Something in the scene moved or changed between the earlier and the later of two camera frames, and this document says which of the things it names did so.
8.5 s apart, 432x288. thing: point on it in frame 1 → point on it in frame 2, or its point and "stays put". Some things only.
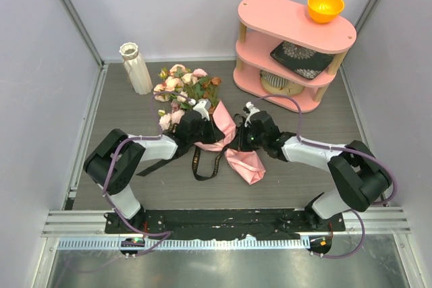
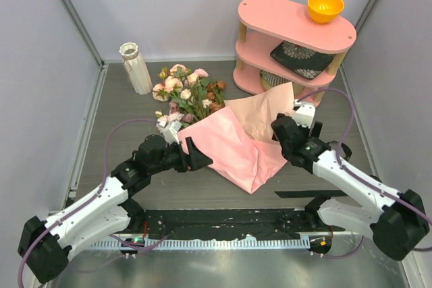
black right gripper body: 248,140 → 305,131
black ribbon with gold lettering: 174,156 → 311,193
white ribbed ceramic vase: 134,68 stays put
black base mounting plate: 208,222 stays put
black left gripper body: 204,134 → 173,158
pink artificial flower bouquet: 182,87 stays put
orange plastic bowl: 325,7 stays put
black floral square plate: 300,59 stays put
